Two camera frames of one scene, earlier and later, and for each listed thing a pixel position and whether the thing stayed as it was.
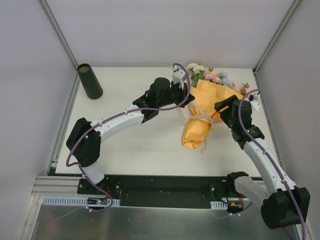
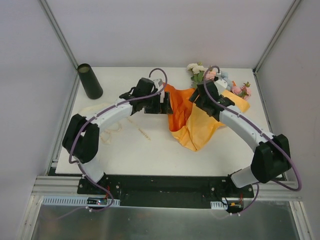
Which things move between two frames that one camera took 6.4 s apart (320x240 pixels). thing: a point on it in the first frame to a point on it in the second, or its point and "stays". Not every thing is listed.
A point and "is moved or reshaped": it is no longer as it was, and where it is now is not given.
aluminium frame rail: x=58 y=186 stays
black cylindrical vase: x=90 y=81 stays
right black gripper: x=225 y=106 to x=198 y=97
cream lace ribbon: x=202 y=114 to x=105 y=131
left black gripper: x=183 y=96 to x=161 y=106
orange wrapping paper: x=204 y=97 is moved or reshaped
